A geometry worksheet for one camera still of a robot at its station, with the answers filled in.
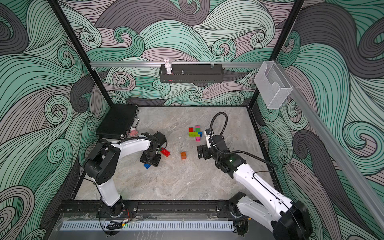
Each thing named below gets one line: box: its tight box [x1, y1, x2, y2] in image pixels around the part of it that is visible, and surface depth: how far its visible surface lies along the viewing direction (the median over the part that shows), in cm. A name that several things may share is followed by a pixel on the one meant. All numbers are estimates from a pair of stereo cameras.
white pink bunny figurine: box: [164, 58, 173, 75], surface depth 92 cm
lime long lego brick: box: [188, 132, 201, 137], surface depth 103 cm
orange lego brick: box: [181, 151, 187, 160], surface depth 92 cm
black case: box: [96, 104, 139, 139], surface depth 105 cm
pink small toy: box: [129, 127, 138, 137], surface depth 105 cm
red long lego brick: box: [160, 149, 171, 158], surface depth 94 cm
